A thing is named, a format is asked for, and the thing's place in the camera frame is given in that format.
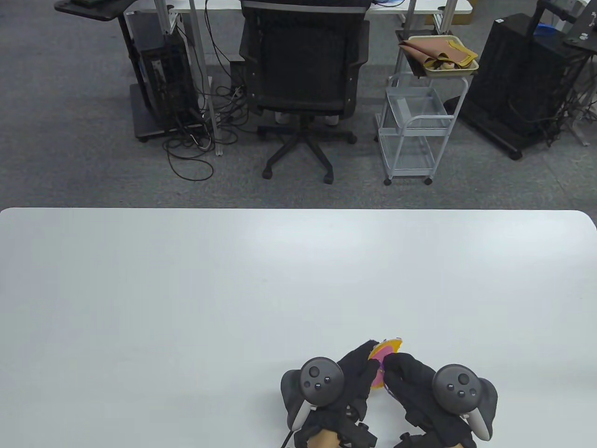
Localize grey hand controller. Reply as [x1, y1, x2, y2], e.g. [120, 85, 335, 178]
[431, 364, 499, 442]
[281, 357, 346, 431]

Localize person's left hand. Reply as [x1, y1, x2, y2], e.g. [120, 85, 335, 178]
[303, 341, 380, 437]

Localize white wire utility cart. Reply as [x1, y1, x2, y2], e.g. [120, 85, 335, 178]
[375, 72, 469, 186]

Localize tangled black floor cables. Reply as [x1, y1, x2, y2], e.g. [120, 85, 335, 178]
[162, 28, 252, 182]

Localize grey left hand controller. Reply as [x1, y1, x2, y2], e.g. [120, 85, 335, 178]
[281, 357, 346, 431]

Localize yellow felt square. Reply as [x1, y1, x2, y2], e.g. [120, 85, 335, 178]
[368, 337, 403, 389]

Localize person's right hand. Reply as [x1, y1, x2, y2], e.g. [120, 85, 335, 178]
[382, 353, 476, 443]

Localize black equipment cart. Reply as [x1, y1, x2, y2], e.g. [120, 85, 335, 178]
[445, 0, 597, 161]

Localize black office chair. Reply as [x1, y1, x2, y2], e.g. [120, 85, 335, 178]
[238, 0, 370, 185]

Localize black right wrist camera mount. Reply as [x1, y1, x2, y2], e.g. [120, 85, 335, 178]
[396, 432, 477, 448]

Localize pink felt button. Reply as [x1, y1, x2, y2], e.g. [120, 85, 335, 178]
[372, 350, 390, 389]

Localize person's left forearm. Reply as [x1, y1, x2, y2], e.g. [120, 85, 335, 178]
[308, 429, 340, 448]

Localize white desk with aluminium legs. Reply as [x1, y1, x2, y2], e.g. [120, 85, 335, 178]
[126, 0, 474, 156]

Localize black side stand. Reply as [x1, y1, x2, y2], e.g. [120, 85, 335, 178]
[54, 0, 137, 22]

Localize black computer tower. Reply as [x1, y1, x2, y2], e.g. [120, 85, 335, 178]
[125, 12, 202, 143]

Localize brown cloth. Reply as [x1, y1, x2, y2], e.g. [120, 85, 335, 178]
[398, 37, 479, 70]

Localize beige plastic tray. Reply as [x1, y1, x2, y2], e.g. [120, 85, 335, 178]
[408, 35, 480, 78]

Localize grey right hand controller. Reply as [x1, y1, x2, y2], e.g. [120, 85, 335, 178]
[431, 364, 499, 442]

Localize cardboard box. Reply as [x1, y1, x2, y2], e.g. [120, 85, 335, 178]
[434, 0, 479, 27]

